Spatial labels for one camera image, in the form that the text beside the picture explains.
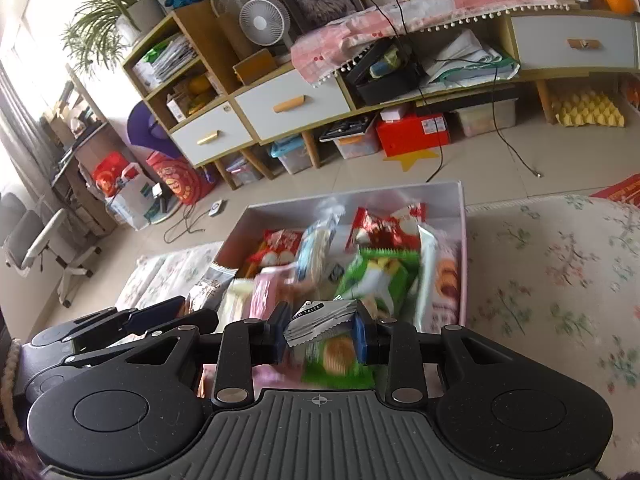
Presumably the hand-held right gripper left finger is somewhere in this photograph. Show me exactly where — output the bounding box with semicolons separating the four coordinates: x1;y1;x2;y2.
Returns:
82;302;292;409

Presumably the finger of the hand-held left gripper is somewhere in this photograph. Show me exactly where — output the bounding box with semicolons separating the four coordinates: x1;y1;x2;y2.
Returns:
74;296;187;338
65;308;221;367

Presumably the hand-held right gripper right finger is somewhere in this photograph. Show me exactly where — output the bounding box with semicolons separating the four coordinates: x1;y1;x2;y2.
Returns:
349;301;558;407

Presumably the silver brown snack packet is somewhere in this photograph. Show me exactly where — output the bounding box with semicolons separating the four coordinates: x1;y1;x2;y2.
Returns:
186;261;240;317

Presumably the silver black snack packet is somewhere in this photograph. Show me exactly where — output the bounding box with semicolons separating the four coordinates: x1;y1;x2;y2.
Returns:
283;299;362;348

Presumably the pink snack packet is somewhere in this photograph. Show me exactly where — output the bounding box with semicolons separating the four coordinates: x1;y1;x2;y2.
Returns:
251;266;302;322

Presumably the cream snack packet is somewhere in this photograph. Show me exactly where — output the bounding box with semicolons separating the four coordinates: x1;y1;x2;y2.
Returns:
219;277;262;325

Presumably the green cracker packet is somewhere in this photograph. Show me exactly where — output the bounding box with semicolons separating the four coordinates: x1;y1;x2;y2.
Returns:
301;246;422;390

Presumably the red snack packet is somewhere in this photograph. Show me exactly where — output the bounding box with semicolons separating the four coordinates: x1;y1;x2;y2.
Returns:
347;203;427;255
259;228;305;267

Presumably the pale blue snack packet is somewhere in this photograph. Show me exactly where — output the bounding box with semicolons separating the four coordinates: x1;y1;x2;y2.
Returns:
296;205;347;287

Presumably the pink cardboard box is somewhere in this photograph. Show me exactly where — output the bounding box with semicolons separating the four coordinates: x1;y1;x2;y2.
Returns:
197;180;468;396

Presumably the grey chocolate pie packet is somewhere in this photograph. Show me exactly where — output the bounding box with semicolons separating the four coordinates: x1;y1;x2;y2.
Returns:
414;224;462;335

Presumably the white shopping bag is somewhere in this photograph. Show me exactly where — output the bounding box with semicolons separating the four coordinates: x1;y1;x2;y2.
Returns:
104;161;163;232

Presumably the grey office chair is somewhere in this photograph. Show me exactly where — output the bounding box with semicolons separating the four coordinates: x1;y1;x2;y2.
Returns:
0;191;102;308

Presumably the red patterned bag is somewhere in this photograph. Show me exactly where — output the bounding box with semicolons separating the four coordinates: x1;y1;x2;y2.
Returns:
145;151;217;207

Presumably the red gift bag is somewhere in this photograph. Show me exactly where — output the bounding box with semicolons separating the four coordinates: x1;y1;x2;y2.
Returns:
91;151;132;197

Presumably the dark metal desk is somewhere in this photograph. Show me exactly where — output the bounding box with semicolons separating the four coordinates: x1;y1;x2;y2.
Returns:
44;64;128;238

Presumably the clear bin with blue lid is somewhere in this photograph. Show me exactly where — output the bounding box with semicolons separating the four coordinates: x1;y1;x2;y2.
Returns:
269;136;315;177

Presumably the yellow star mat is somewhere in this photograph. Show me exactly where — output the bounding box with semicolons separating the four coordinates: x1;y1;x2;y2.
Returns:
381;149;442;174

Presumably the purple hat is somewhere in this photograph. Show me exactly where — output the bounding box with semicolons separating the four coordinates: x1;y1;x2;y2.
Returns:
126;99;175;155

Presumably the small white cabinet drawer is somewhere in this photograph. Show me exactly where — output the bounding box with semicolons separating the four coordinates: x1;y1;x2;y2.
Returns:
169;102;255;167

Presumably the red cardboard box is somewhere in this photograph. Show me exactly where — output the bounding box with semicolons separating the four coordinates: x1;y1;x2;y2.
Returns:
375;111;452;159

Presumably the yellow bag of fruit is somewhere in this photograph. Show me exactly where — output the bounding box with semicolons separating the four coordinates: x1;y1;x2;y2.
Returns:
166;74;224;122

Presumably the tall wooden shelf cabinet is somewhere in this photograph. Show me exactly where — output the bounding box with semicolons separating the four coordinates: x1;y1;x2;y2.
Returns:
121;0;263;192

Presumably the wide white cabinet drawer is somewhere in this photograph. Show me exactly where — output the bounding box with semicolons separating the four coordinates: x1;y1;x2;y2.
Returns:
234;69;354;143

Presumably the stack of papers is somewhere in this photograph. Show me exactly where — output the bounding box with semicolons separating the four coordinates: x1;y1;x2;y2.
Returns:
131;34;197;92

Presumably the small wooden box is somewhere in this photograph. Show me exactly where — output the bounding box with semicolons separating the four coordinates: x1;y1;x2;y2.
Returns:
231;49;279;87

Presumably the black storage box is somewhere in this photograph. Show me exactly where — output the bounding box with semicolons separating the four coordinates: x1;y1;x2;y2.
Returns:
345;39;427;107

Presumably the long wooden low cabinet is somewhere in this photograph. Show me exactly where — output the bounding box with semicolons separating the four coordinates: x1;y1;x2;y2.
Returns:
232;6;640;171

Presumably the red paper sheet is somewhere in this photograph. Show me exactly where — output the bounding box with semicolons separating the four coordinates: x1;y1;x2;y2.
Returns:
589;174;640;205

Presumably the folded white green cloth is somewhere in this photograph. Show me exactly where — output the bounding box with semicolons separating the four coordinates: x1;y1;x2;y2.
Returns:
429;29;522;84

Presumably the white desk fan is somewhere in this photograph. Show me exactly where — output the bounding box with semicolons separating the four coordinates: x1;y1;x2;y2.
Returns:
238;0;292;52

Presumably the green potted plant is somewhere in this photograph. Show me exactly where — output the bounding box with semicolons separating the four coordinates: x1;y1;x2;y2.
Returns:
61;0;172;73

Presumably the yellow egg tray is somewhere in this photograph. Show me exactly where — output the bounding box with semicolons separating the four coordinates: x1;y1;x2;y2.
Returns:
549;89;627;129

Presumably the pink tasselled cloth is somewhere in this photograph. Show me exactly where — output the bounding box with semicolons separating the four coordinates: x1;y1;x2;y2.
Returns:
290;0;572;87

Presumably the thin black floor cable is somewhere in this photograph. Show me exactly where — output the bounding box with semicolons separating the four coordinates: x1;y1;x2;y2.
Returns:
161;195;227;247

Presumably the black power cable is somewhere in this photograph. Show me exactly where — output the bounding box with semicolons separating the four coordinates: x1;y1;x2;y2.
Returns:
364;0;545;183

